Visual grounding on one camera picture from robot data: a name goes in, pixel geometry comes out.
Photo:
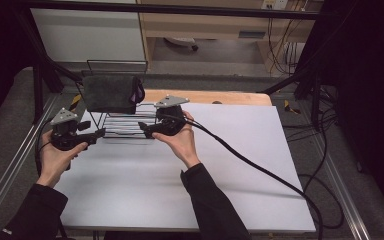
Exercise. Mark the wooden table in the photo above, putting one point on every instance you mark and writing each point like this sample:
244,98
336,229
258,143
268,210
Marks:
213,96

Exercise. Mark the black metal frame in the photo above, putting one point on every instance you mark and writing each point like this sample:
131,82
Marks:
180,9

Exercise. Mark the dark grey towel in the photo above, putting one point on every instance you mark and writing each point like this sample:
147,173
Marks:
111,94

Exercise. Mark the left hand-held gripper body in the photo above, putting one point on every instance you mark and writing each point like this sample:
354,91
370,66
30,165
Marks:
65,133

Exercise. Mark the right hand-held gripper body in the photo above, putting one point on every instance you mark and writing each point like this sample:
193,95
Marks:
170,120

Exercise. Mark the white wall socket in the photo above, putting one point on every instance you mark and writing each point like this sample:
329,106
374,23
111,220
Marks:
275,4

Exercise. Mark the light wooden desk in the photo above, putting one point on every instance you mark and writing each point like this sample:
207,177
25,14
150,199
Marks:
213,23

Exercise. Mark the aluminium floor rail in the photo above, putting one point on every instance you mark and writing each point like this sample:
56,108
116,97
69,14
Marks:
13,156
343,193

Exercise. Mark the person's right hand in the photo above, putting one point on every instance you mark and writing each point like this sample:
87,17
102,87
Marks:
183,143

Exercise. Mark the white foam board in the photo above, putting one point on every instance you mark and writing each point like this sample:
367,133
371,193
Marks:
146,193

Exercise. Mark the white cabinet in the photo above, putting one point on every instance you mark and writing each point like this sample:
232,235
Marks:
86,33

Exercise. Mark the person's left hand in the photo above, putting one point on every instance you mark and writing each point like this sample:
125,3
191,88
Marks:
55,160

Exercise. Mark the yellow black tape strip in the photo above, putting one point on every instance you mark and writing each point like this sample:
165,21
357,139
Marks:
290,107
75,101

